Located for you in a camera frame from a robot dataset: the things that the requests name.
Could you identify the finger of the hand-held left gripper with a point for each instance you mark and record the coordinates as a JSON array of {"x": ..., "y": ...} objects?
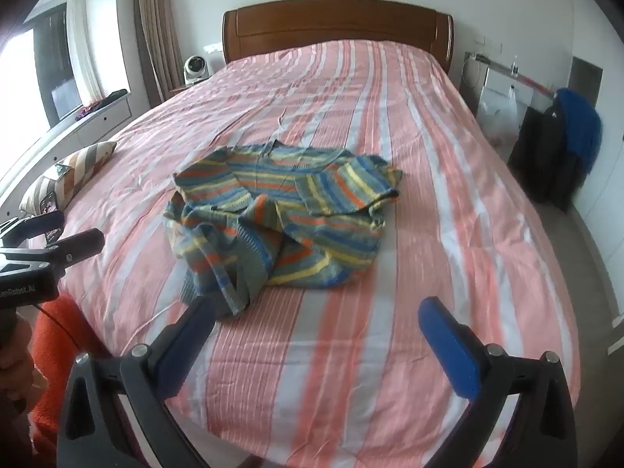
[
  {"x": 41, "y": 226},
  {"x": 73, "y": 248}
]

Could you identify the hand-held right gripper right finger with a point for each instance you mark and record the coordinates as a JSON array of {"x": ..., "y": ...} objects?
[{"x": 451, "y": 348}]

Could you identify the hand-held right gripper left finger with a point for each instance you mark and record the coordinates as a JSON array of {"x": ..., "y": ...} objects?
[{"x": 189, "y": 334}]

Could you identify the striped knit sweater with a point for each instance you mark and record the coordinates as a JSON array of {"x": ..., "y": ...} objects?
[{"x": 287, "y": 214}]

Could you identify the black smartphone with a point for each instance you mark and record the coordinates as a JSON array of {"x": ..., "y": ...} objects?
[{"x": 49, "y": 203}]

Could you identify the small green packet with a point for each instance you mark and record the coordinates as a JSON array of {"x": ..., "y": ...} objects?
[{"x": 62, "y": 169}]

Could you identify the striped pillow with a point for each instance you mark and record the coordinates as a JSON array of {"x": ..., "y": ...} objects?
[{"x": 80, "y": 165}]

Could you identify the orange fuzzy garment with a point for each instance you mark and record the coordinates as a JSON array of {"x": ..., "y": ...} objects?
[{"x": 53, "y": 351}]

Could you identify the bed with pink striped sheet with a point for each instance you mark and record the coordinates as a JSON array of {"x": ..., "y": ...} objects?
[{"x": 438, "y": 253}]

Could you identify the white window bench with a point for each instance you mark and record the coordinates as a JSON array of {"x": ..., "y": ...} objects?
[{"x": 87, "y": 126}]

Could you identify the dark clutter on window sill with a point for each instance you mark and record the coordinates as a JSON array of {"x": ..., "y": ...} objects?
[{"x": 105, "y": 100}]

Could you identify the window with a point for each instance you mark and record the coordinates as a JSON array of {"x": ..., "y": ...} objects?
[{"x": 53, "y": 73}]

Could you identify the white sheer curtain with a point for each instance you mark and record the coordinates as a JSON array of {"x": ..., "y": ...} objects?
[{"x": 85, "y": 48}]

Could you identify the beige curtain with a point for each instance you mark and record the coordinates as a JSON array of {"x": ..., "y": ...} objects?
[{"x": 156, "y": 34}]

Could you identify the clear plastic bag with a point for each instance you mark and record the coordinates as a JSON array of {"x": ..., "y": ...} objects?
[{"x": 502, "y": 117}]

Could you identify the blue jacket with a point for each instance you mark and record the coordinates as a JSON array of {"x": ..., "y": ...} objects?
[{"x": 580, "y": 126}]

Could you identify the white bedside cabinet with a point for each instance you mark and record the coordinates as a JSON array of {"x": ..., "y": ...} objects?
[{"x": 497, "y": 80}]

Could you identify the wooden headboard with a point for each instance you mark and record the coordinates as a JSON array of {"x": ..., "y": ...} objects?
[{"x": 336, "y": 24}]

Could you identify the white security camera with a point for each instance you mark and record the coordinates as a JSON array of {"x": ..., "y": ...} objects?
[{"x": 196, "y": 69}]

